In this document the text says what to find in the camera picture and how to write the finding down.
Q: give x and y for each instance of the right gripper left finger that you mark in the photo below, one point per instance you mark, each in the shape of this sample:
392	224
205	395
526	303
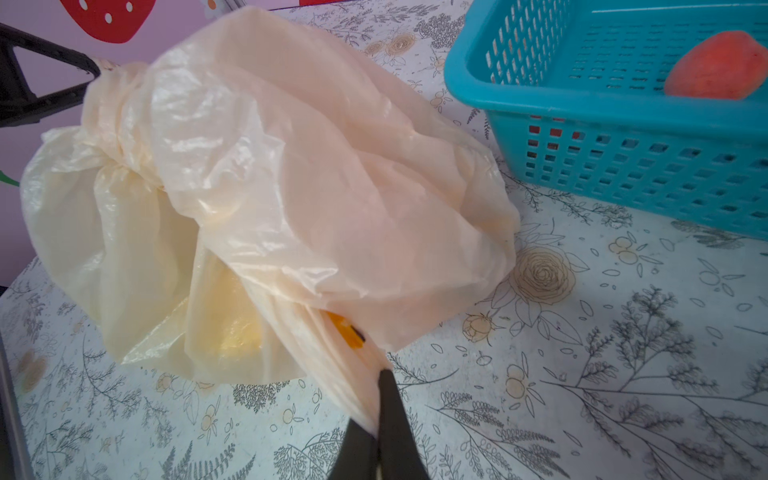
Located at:
357	457

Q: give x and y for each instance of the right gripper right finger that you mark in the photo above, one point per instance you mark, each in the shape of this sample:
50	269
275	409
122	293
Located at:
399	458

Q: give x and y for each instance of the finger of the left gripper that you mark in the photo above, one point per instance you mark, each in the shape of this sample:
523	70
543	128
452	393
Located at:
40	78

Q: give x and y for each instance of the banana print plastic bag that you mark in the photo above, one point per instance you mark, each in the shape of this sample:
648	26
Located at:
265	202

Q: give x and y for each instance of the small red fake fruit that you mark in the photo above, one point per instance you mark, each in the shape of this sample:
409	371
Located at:
730	65

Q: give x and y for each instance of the teal plastic basket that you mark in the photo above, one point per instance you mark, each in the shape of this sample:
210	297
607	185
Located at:
574	95

